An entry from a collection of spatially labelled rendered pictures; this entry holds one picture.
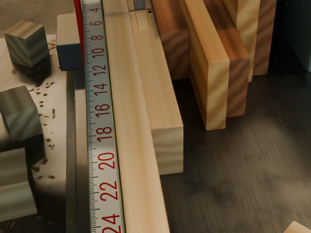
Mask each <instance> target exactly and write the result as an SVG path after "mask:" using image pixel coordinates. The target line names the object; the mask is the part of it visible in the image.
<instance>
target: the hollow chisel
mask: <svg viewBox="0 0 311 233"><path fill-rule="evenodd" d="M133 5H134V10H135V11H136V10H146V8H145V0H133Z"/></svg>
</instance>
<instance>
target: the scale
mask: <svg viewBox="0 0 311 233"><path fill-rule="evenodd" d="M83 15H84V38H85V62H86V86H87V120H88V144H89V167H90V191H91V214H92V233H123V231H122V221H121V212H120V202H119V192H118V179H117V169H116V159H115V150H114V140H113V130H112V116H111V107H110V97H109V87H108V78H107V68H106V55H105V45H104V35H103V25H102V16H101V6H100V0H83Z"/></svg>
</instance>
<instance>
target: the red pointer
mask: <svg viewBox="0 0 311 233"><path fill-rule="evenodd" d="M74 6H75V14H76V20H77V26H78V32H79V38H80V44H81V53H82V59H83V65H84V42H83V16H82V10H81V1H80V0H74ZM84 68H85V67H84Z"/></svg>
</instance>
